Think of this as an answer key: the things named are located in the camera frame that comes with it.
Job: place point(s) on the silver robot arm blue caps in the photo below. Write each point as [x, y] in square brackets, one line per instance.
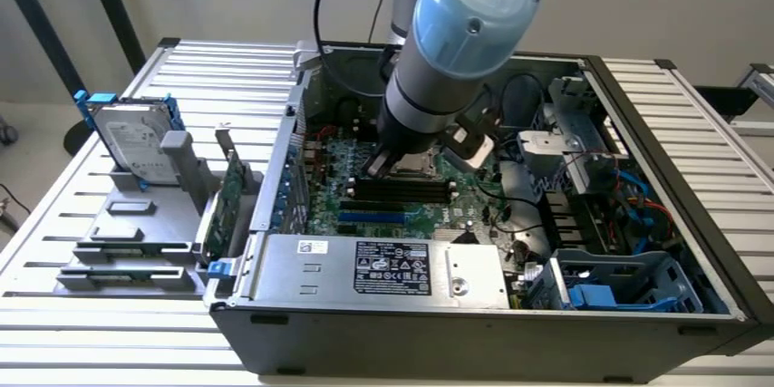
[447, 42]

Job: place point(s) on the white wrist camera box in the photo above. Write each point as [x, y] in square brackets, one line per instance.
[470, 147]

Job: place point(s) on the black RAM slot bank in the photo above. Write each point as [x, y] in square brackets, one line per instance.
[402, 190]

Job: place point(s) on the silver metal drive cage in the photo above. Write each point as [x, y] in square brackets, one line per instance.
[577, 133]

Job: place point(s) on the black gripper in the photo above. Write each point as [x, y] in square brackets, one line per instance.
[402, 142]

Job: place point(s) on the green graphics card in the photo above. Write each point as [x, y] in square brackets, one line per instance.
[224, 219]

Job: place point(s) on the black stand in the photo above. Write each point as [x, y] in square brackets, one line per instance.
[41, 33]

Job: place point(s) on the green motherboard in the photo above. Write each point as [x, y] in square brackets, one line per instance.
[375, 224]

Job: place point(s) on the silver CPU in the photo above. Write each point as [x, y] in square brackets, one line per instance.
[418, 163]

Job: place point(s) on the blue case latch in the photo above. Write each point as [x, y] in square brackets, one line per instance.
[220, 268]

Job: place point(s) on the blue plastic disk bay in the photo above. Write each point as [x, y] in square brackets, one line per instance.
[617, 283]

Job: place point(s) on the grey parts rack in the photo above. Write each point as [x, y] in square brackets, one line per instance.
[175, 224]

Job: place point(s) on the blue expansion slot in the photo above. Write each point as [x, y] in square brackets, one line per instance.
[370, 217]

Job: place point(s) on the black fan shroud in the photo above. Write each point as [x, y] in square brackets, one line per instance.
[569, 224]

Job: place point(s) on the silver power supply with label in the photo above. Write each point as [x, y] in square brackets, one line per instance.
[339, 269]

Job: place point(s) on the black expansion slot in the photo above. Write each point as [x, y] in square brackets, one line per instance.
[370, 206]

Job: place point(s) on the metal CPU socket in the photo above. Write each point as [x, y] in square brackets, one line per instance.
[423, 170]

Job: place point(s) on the black open PC case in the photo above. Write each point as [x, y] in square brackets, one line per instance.
[459, 341]

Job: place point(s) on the silver hard disk blue bracket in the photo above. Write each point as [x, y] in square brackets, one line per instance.
[136, 142]

